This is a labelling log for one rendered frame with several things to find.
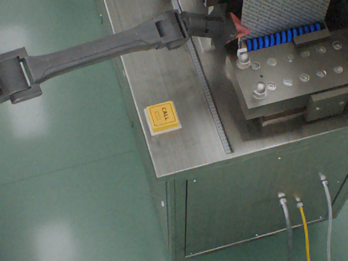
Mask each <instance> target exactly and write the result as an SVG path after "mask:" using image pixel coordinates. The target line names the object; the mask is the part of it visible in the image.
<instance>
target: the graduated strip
mask: <svg viewBox="0 0 348 261"><path fill-rule="evenodd" d="M172 3H173V7H174V9H178V12H179V13H181V12H183V9H182V8H181V4H180V1H179V0H172ZM186 43H187V46H188V48H189V53H190V55H191V58H192V61H193V64H194V66H195V68H196V72H197V74H198V78H199V80H200V82H201V87H202V89H203V92H204V95H205V97H206V100H207V103H208V106H209V108H210V111H211V114H212V117H213V119H214V124H215V126H216V129H217V132H218V134H219V137H220V140H221V142H222V146H223V147H224V151H225V153H226V155H227V154H230V153H234V151H233V149H232V146H231V143H230V141H229V138H228V136H227V131H226V128H225V127H224V123H223V121H222V118H221V115H220V113H219V110H218V107H217V104H216V102H215V100H214V95H213V92H212V90H211V87H210V85H209V82H208V79H207V77H206V74H205V72H204V68H203V66H202V62H201V59H200V57H199V53H198V51H197V49H196V45H195V43H194V40H193V38H192V36H191V37H190V38H189V41H187V42H186Z"/></svg>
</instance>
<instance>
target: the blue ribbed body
mask: <svg viewBox="0 0 348 261"><path fill-rule="evenodd" d="M309 28H310V29H309ZM309 28H308V26H307V25H305V26H304V30H303V29H302V27H299V29H298V31H297V29H296V28H294V29H293V33H291V30H287V32H286V33H287V35H286V34H285V32H284V31H283V32H282V36H280V34H279V33H278V32H277V33H276V34H275V36H276V37H275V38H274V36H273V34H270V39H269V38H268V36H267V35H266V36H265V37H264V40H263V39H262V38H261V37H259V38H258V40H259V41H258V42H257V40H256V39H253V43H251V40H247V44H246V47H247V51H248V52H251V51H255V50H259V49H262V48H267V47H271V46H274V45H278V44H283V43H285V42H290V41H292V39H293V37H297V36H299V35H304V34H308V33H312V32H315V31H319V30H324V26H323V25H322V26H320V25H319V23H315V27H314V24H310V26H309Z"/></svg>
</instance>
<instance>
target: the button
mask: <svg viewBox="0 0 348 261"><path fill-rule="evenodd" d="M147 113H148V116H149V119H150V125H151V127H152V130H153V132H158V131H162V130H167V129H172V128H175V127H178V119H177V116H176V112H175V108H174V106H173V103H172V102H171V101H169V102H166V103H162V104H155V105H152V106H148V107H147Z"/></svg>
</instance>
